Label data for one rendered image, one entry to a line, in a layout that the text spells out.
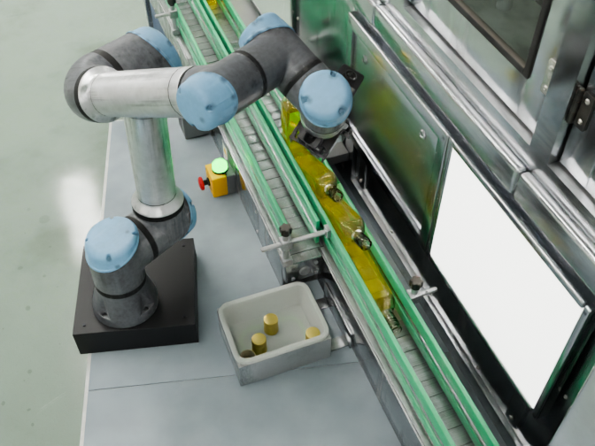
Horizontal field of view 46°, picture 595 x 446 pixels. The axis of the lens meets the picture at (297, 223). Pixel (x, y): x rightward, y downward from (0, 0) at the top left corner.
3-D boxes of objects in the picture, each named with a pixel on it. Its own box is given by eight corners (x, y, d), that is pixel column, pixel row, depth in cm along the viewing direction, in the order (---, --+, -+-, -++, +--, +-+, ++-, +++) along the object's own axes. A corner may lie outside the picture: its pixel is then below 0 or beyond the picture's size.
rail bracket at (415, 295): (435, 317, 159) (444, 280, 149) (407, 326, 157) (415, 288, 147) (427, 303, 161) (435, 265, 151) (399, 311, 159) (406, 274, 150)
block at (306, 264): (322, 275, 174) (323, 257, 169) (287, 286, 172) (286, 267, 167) (317, 265, 177) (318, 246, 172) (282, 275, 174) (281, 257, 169)
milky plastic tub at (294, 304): (331, 356, 166) (333, 334, 159) (240, 386, 160) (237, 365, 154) (305, 299, 177) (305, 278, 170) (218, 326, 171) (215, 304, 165)
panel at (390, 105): (548, 415, 131) (607, 306, 106) (534, 420, 130) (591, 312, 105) (351, 124, 188) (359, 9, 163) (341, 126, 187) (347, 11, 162)
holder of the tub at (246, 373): (351, 349, 168) (353, 330, 162) (241, 386, 161) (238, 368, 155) (324, 295, 178) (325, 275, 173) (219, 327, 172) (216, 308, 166)
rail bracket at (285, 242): (330, 254, 170) (332, 219, 161) (264, 273, 166) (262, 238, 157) (326, 245, 172) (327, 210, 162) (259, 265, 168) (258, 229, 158)
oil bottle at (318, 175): (310, 168, 191) (342, 196, 173) (290, 173, 190) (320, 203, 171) (307, 149, 188) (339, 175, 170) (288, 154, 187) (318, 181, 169)
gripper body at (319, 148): (288, 141, 127) (286, 128, 115) (314, 101, 127) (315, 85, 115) (323, 165, 127) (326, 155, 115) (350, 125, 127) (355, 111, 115)
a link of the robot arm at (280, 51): (229, 29, 98) (282, 87, 98) (282, -1, 105) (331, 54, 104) (212, 62, 105) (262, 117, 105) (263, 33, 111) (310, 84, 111)
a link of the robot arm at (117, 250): (81, 277, 160) (68, 235, 150) (127, 244, 167) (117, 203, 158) (116, 304, 154) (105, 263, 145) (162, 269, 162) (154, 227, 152)
